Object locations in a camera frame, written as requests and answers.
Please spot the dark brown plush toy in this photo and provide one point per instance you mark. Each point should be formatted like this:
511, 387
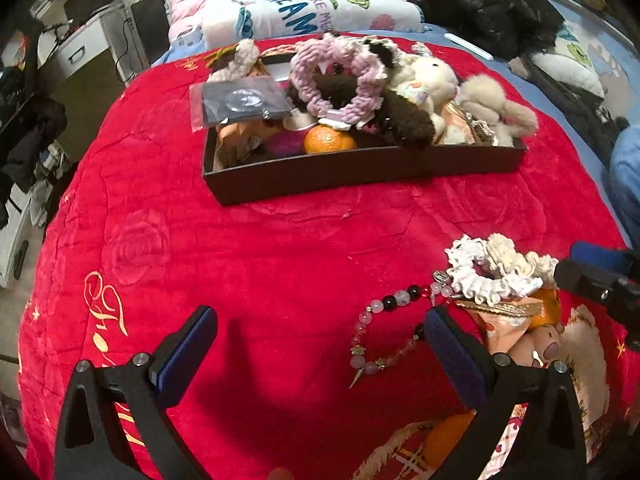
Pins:
405, 117

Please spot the cream and brown crochet scrunchie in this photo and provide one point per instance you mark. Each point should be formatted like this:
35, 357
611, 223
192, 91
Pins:
384, 66

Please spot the dark speaker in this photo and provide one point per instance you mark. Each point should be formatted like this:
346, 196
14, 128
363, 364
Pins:
150, 30

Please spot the white cabinet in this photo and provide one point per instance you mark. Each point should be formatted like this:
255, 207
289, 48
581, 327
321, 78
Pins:
15, 245

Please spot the white printed pillow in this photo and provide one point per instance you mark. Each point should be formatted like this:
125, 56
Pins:
570, 67

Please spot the black rectangular tray box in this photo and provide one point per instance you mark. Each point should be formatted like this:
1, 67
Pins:
350, 165

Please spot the white rabbit plush toy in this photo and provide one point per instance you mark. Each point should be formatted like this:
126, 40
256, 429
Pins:
430, 77

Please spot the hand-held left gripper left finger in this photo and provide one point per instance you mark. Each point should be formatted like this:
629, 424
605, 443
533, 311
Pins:
187, 352

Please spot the magenta round item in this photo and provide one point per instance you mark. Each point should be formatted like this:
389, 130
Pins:
287, 145

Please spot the white cartoon print pillow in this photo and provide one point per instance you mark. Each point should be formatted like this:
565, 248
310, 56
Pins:
300, 10

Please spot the pink crochet scrunchie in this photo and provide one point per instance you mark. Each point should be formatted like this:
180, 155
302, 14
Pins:
310, 70

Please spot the beige fluffy scrunchie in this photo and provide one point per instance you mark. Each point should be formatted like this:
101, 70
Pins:
242, 57

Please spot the black packet with clear plastic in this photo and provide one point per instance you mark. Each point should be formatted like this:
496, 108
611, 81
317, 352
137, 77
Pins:
220, 100

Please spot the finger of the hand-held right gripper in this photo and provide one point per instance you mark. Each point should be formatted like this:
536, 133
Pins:
585, 277

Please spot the tangerine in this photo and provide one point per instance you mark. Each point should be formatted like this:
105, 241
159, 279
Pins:
549, 307
447, 437
327, 141

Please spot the black puffy jacket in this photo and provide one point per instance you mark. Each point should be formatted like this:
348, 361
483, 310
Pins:
490, 5

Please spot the dark clothing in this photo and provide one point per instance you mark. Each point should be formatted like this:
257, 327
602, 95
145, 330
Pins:
575, 110

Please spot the beige fluffy plush ball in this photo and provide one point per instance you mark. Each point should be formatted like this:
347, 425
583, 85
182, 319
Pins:
487, 95

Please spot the white stick remote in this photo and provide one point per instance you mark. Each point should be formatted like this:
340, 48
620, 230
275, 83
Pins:
467, 46

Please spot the red printed blanket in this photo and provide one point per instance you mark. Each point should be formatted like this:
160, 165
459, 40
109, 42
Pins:
300, 240

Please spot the white desk with shelves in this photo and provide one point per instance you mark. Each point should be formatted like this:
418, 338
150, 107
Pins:
82, 45

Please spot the white crochet scrunchie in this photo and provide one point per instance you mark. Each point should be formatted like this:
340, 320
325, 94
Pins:
467, 282

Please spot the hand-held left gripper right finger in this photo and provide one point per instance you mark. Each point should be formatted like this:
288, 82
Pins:
452, 355

